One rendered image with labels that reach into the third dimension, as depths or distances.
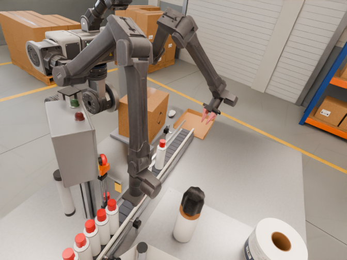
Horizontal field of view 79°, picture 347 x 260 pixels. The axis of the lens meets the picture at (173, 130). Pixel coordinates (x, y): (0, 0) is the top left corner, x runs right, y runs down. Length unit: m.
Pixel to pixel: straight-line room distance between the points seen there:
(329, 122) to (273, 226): 3.45
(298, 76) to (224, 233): 4.14
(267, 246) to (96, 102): 1.08
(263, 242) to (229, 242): 0.18
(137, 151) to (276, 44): 4.34
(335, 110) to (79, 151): 4.04
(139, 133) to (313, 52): 4.36
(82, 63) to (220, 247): 0.94
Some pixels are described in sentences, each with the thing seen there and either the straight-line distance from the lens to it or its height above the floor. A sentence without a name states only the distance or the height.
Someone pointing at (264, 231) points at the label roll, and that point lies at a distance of 1.03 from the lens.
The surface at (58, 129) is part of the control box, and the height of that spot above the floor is 1.48.
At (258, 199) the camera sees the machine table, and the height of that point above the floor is 0.83.
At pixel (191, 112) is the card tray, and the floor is 0.84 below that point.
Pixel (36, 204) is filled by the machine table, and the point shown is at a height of 0.83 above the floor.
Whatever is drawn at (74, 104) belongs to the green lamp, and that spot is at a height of 1.49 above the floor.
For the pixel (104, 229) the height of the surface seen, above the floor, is 1.00.
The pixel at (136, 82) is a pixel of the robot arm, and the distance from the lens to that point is 0.65.
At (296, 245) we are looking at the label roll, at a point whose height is 1.02.
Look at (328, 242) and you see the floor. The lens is 2.69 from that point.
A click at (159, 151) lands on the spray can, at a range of 1.17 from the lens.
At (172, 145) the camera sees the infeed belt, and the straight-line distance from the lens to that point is 1.44.
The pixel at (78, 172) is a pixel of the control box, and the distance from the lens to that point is 0.66.
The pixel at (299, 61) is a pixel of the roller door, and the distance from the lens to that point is 4.86.
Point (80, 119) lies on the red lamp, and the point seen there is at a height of 1.48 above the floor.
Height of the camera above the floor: 1.82
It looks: 36 degrees down
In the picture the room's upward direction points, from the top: 10 degrees clockwise
